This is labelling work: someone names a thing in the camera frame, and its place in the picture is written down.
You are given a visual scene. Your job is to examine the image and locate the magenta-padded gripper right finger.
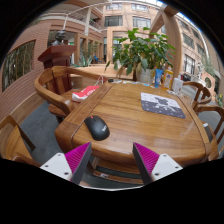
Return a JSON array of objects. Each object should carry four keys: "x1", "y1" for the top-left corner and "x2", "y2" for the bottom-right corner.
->
[{"x1": 132, "y1": 142, "x2": 184, "y2": 185}]

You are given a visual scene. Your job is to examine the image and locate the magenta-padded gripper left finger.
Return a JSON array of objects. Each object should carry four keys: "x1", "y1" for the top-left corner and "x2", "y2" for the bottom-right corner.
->
[{"x1": 39, "y1": 142, "x2": 93, "y2": 185}]

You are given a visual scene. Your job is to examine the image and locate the black computer mouse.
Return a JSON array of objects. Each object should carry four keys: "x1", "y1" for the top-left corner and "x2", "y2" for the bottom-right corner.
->
[{"x1": 83, "y1": 114, "x2": 111, "y2": 142}]

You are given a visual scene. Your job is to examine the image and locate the grey white printed mouse pad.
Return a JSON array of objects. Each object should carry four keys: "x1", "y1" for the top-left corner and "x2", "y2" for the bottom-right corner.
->
[{"x1": 140, "y1": 92, "x2": 187, "y2": 120}]

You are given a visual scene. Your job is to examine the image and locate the wooden armchair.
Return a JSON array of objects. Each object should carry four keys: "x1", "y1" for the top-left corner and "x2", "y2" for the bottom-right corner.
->
[
  {"x1": 34, "y1": 65, "x2": 108, "y2": 124},
  {"x1": 0, "y1": 115, "x2": 41, "y2": 168},
  {"x1": 194, "y1": 103, "x2": 224, "y2": 158},
  {"x1": 182, "y1": 81, "x2": 213, "y2": 108}
]

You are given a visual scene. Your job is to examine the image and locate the black notebook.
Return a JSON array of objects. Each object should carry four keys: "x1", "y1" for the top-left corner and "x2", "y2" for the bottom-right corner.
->
[{"x1": 202, "y1": 122, "x2": 214, "y2": 143}]

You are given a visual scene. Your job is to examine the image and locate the red and white bag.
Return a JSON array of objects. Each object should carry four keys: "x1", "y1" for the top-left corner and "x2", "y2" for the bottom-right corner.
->
[{"x1": 71, "y1": 85, "x2": 101, "y2": 103}]

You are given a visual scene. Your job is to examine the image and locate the white pump bottle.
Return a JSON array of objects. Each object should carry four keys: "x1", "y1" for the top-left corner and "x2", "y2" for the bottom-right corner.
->
[{"x1": 172, "y1": 77, "x2": 184, "y2": 94}]

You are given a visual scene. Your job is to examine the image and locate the yellow liquid bottle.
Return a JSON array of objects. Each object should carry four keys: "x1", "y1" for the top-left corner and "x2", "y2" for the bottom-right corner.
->
[{"x1": 161, "y1": 65, "x2": 175, "y2": 91}]

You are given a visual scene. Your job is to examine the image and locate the blue tube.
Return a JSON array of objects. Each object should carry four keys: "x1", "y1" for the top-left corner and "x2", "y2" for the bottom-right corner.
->
[{"x1": 154, "y1": 68, "x2": 164, "y2": 89}]

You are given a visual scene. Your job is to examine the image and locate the spiky green agave plant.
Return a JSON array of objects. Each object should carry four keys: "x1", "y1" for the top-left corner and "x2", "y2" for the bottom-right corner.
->
[{"x1": 74, "y1": 53, "x2": 95, "y2": 68}]

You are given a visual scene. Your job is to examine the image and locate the green plant in white pot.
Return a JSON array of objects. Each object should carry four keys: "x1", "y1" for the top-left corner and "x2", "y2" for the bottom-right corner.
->
[{"x1": 104, "y1": 27, "x2": 177, "y2": 84}]

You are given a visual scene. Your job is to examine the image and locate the dark bust sculpture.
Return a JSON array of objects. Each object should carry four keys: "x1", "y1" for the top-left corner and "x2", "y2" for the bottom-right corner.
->
[{"x1": 51, "y1": 29, "x2": 68, "y2": 47}]

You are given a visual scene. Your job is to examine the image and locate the dark wooden pedestal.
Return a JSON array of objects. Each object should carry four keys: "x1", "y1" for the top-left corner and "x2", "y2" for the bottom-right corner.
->
[{"x1": 37, "y1": 44, "x2": 78, "y2": 69}]

